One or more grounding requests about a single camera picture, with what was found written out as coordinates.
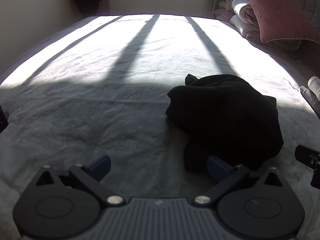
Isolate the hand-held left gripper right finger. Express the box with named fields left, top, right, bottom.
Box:
left=193, top=155, right=284, bottom=205

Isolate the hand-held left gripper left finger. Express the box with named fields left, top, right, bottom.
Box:
left=32, top=155, right=125, bottom=207

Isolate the black garment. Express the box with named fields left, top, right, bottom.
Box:
left=166, top=74, right=284, bottom=172

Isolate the grey folded cloth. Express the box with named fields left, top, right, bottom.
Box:
left=300, top=86, right=320, bottom=118

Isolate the bed with grey sheet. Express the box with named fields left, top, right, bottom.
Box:
left=0, top=14, right=320, bottom=240

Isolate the white rolled cloth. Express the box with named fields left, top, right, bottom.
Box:
left=307, top=76, right=320, bottom=96

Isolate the large pink velvet pillow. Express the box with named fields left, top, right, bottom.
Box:
left=235, top=0, right=320, bottom=43

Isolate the grey padded headboard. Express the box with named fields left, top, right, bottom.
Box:
left=289, top=0, right=320, bottom=30

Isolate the small pink cushion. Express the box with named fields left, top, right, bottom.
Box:
left=214, top=0, right=234, bottom=21

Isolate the folded white and pink duvet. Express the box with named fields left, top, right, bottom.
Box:
left=229, top=0, right=302, bottom=50

